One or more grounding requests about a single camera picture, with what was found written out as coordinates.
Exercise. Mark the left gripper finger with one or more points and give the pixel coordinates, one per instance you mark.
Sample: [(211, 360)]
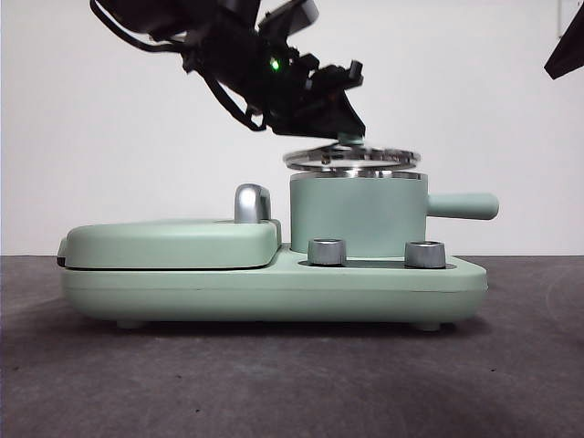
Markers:
[(337, 121)]

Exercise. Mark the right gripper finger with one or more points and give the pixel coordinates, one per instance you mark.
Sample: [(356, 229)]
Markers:
[(568, 55)]

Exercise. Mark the glass pot lid green knob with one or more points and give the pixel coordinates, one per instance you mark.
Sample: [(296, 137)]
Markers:
[(351, 140)]

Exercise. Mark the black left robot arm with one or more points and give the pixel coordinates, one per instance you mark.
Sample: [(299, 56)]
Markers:
[(232, 50)]

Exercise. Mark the silver control knob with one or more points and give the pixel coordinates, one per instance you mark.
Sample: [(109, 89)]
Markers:
[(425, 255), (327, 253)]

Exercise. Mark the mint green breakfast maker base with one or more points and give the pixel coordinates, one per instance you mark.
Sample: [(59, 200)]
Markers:
[(274, 292)]

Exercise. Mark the white wall socket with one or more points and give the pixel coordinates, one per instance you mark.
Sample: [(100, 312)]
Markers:
[(566, 16)]

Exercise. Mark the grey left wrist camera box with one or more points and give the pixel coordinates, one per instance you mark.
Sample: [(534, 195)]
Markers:
[(303, 13)]

